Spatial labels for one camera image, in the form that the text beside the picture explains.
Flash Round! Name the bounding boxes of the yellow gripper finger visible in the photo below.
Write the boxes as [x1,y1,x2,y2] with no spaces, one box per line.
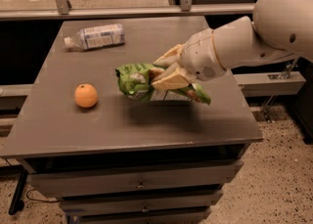
[149,63,197,90]
[154,44,184,67]

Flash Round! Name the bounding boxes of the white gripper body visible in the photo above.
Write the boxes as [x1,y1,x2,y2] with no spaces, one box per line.
[181,28,226,81]

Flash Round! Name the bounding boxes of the green rice chip bag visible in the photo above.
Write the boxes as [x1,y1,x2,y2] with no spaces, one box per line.
[115,64,211,105]

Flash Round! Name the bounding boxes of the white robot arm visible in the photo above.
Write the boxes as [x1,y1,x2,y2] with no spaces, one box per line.
[152,0,313,90]

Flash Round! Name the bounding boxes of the grey metal railing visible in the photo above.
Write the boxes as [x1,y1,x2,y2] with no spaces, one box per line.
[0,0,313,105]

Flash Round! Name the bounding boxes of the plastic bottle with blue label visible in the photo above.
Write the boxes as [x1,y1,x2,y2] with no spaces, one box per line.
[64,23,125,51]

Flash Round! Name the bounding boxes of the orange fruit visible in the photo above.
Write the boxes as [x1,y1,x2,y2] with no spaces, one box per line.
[74,84,98,109]

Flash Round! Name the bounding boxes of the grey drawer cabinet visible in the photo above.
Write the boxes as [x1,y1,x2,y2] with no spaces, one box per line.
[1,17,262,224]

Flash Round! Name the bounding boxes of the black table leg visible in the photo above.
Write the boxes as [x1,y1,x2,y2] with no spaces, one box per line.
[9,168,28,216]

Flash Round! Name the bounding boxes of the black cable on floor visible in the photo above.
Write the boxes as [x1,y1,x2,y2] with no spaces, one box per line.
[24,187,60,204]

